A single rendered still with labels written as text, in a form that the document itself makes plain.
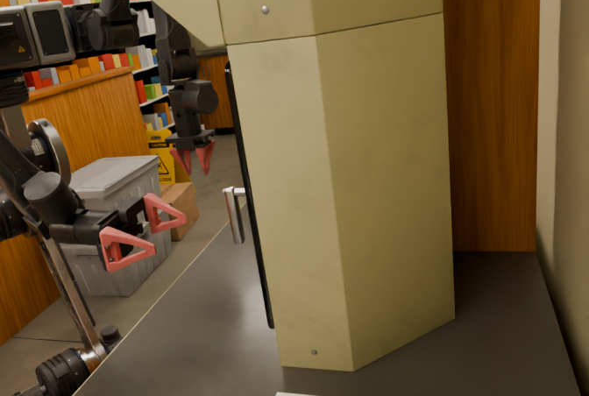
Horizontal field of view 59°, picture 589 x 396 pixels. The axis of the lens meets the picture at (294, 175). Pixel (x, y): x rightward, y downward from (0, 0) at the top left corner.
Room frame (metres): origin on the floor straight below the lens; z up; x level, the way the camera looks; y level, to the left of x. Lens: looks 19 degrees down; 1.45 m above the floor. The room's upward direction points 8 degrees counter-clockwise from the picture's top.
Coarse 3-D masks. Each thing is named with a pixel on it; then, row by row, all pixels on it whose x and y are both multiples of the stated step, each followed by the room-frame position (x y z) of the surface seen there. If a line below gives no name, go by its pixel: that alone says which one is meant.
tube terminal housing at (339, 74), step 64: (256, 0) 0.64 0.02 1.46; (320, 0) 0.62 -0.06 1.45; (384, 0) 0.66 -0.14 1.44; (256, 64) 0.64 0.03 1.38; (320, 64) 0.62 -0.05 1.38; (384, 64) 0.66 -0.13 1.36; (256, 128) 0.65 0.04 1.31; (320, 128) 0.62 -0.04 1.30; (384, 128) 0.66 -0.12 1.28; (256, 192) 0.65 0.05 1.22; (320, 192) 0.62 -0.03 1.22; (384, 192) 0.65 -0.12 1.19; (448, 192) 0.71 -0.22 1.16; (320, 256) 0.63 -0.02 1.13; (384, 256) 0.65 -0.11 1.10; (448, 256) 0.70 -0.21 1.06; (320, 320) 0.63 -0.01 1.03; (384, 320) 0.65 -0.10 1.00; (448, 320) 0.70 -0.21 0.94
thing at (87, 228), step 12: (120, 204) 0.79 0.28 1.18; (84, 216) 0.77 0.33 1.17; (96, 216) 0.77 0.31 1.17; (108, 216) 0.75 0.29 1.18; (84, 228) 0.76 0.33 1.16; (96, 228) 0.72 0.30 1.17; (120, 228) 0.76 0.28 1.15; (132, 228) 0.80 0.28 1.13; (84, 240) 0.76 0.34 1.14; (96, 240) 0.72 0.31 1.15
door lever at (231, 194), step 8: (224, 192) 0.71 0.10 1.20; (232, 192) 0.71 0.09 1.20; (240, 192) 0.71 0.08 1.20; (232, 200) 0.71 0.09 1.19; (232, 208) 0.71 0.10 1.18; (232, 216) 0.71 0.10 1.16; (240, 216) 0.72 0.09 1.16; (232, 224) 0.71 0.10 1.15; (240, 224) 0.71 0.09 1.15; (232, 232) 0.71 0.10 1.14; (240, 232) 0.71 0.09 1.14; (240, 240) 0.71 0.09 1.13
